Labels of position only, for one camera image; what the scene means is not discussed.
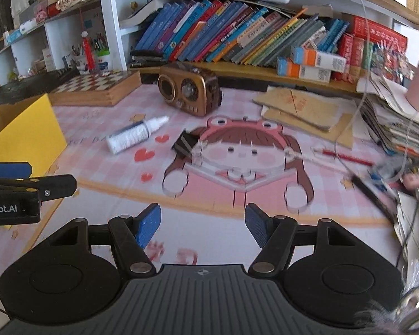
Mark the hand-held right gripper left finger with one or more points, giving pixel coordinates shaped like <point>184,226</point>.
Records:
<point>148,225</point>

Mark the white wooden bookshelf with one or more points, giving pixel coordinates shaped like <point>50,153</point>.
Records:
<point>111,24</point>

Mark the row of blue paperback books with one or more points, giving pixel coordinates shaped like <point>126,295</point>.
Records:
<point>230,31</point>

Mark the blue tissue pack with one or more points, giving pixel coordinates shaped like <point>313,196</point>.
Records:
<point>13,36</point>

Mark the orange white small carton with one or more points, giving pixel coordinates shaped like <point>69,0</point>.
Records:
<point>300,71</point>
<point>317,58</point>

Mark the desktop with pink checked cloth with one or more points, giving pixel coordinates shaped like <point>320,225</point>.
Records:
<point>101,195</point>

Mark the red tassel charm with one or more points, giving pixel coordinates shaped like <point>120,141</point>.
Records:
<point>88,56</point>

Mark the brown cardboard pieces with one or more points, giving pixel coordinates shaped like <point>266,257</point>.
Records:
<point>300,108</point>

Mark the brown retro radio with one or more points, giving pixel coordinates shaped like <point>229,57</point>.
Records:
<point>186,90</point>

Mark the white squeeze bottle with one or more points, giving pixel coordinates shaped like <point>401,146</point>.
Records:
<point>129,138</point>

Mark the white flat box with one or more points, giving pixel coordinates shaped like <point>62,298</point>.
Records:
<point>28,26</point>

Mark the wooden chessboard box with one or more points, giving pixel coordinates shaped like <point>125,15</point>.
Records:
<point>90,87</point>

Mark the white cubby shelf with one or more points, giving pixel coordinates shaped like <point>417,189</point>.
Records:
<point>50,31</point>

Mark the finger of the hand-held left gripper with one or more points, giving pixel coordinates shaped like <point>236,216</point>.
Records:
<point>56,185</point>
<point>7,170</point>

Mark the yellow cardboard box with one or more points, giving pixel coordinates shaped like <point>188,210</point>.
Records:
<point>21,136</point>

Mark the white jar with green lid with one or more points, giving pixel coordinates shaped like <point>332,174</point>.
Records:
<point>103,63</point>

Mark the black binder clip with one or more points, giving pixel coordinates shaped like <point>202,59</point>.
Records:
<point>183,143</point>

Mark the black pen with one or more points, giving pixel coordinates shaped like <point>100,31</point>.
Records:
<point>373,195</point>

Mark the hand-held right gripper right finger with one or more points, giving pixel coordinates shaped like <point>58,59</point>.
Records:
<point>257,224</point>

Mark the pen holder with pens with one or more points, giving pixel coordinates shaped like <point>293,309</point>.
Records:
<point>81,59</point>

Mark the red pencil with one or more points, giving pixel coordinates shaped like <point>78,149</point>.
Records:
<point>345,158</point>

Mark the red thick dictionary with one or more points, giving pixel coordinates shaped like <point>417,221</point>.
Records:
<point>377,35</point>

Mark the pink patterned box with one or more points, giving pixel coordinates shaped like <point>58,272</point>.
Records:
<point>41,14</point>

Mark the stack of papers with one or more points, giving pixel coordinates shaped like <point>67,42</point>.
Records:
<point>398,122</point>

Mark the white bag with red label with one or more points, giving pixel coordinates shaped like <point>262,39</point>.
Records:
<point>49,59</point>

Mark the black notebook stack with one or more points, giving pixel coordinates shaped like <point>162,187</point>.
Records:
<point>146,59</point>

